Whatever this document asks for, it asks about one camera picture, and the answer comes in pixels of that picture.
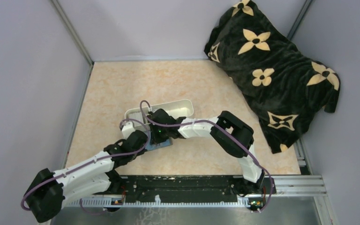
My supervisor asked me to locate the purple cable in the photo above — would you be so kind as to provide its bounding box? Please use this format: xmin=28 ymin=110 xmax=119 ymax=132
xmin=20 ymin=118 xmax=152 ymax=216
xmin=139 ymin=100 xmax=275 ymax=213

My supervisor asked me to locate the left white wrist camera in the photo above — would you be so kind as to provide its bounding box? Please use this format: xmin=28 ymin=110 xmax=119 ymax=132
xmin=121 ymin=121 xmax=135 ymax=139

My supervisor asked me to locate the white plastic tray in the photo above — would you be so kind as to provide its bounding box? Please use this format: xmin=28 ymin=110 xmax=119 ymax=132
xmin=125 ymin=99 xmax=194 ymax=124

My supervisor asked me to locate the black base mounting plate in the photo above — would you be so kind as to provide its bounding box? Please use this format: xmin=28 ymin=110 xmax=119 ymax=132
xmin=96 ymin=175 xmax=277 ymax=203

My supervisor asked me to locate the aluminium frame rail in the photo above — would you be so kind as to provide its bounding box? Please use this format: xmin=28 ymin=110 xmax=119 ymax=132
xmin=65 ymin=175 xmax=327 ymax=210

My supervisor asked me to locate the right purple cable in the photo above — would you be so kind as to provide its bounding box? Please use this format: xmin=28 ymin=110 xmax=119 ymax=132
xmin=139 ymin=100 xmax=275 ymax=213

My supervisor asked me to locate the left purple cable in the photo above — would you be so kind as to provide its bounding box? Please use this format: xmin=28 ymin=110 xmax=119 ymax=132
xmin=20 ymin=118 xmax=152 ymax=216

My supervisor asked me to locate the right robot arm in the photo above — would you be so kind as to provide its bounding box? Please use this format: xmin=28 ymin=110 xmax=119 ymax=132
xmin=146 ymin=109 xmax=265 ymax=193

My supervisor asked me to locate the black floral blanket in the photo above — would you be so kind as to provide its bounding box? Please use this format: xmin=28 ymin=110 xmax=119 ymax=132
xmin=204 ymin=0 xmax=340 ymax=154

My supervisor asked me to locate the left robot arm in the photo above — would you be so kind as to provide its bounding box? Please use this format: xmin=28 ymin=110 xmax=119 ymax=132
xmin=21 ymin=130 xmax=150 ymax=223

